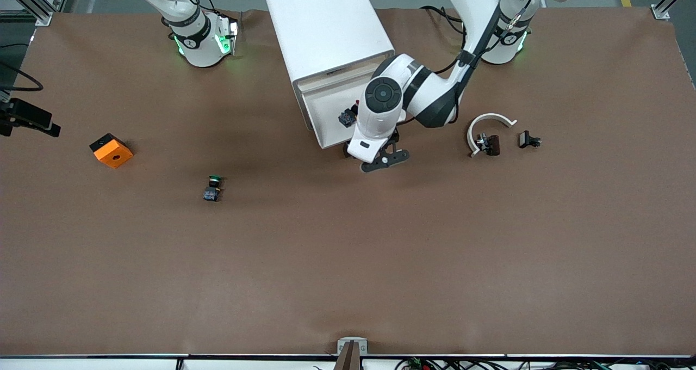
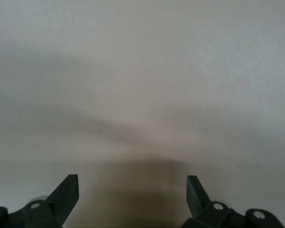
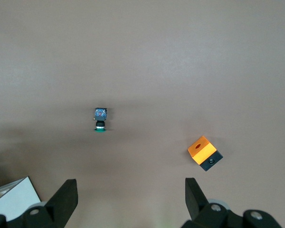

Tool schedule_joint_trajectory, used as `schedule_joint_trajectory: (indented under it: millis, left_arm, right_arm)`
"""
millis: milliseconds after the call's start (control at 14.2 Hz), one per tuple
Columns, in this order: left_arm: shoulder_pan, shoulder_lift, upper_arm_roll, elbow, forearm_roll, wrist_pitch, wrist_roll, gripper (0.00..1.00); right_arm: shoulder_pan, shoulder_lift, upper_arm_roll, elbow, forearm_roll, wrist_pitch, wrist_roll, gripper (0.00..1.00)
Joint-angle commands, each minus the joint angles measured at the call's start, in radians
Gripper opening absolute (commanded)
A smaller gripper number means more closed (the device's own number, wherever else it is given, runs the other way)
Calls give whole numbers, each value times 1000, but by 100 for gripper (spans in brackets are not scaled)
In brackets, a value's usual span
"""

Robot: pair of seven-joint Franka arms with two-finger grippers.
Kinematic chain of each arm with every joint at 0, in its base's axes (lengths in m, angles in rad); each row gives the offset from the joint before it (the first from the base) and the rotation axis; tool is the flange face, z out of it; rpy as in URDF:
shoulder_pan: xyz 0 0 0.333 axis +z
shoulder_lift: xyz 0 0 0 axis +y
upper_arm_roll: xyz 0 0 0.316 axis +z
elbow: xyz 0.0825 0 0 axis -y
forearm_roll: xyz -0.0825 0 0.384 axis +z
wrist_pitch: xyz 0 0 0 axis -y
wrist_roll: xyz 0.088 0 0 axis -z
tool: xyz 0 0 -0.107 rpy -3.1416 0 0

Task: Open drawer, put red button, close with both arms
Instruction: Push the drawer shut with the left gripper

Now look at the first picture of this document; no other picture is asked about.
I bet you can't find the red push button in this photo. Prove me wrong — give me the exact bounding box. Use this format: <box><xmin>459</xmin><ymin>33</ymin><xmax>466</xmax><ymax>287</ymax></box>
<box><xmin>338</xmin><ymin>102</ymin><xmax>359</xmax><ymax>128</ymax></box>

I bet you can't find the green push button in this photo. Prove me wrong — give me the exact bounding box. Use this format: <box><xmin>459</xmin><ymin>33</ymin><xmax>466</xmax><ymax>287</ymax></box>
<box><xmin>203</xmin><ymin>175</ymin><xmax>223</xmax><ymax>202</ymax></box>

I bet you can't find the orange box with hole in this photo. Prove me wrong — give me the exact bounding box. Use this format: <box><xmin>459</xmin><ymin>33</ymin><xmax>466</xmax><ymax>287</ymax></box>
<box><xmin>89</xmin><ymin>133</ymin><xmax>134</xmax><ymax>169</ymax></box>

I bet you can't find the dark tapered pole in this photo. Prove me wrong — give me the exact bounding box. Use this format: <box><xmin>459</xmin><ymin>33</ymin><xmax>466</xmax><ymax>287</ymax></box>
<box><xmin>333</xmin><ymin>341</ymin><xmax>362</xmax><ymax>370</ymax></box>

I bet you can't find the white curved plastic part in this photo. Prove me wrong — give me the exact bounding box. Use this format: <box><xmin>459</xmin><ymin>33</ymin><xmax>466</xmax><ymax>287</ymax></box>
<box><xmin>467</xmin><ymin>113</ymin><xmax>518</xmax><ymax>158</ymax></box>

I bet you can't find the black arm base cable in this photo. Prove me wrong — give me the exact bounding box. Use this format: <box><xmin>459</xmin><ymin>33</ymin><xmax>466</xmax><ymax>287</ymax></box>
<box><xmin>421</xmin><ymin>4</ymin><xmax>466</xmax><ymax>36</ymax></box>

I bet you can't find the brown table mat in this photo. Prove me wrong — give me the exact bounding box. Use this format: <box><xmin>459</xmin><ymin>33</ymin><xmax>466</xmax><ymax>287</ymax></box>
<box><xmin>0</xmin><ymin>7</ymin><xmax>696</xmax><ymax>357</ymax></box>

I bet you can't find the grey metal bracket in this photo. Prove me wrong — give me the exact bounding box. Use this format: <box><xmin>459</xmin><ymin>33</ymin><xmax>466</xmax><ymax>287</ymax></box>
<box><xmin>337</xmin><ymin>337</ymin><xmax>369</xmax><ymax>356</ymax></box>

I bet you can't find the small brown component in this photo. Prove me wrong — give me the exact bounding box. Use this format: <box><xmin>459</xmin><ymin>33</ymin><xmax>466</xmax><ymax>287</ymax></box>
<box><xmin>476</xmin><ymin>133</ymin><xmax>501</xmax><ymax>156</ymax></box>

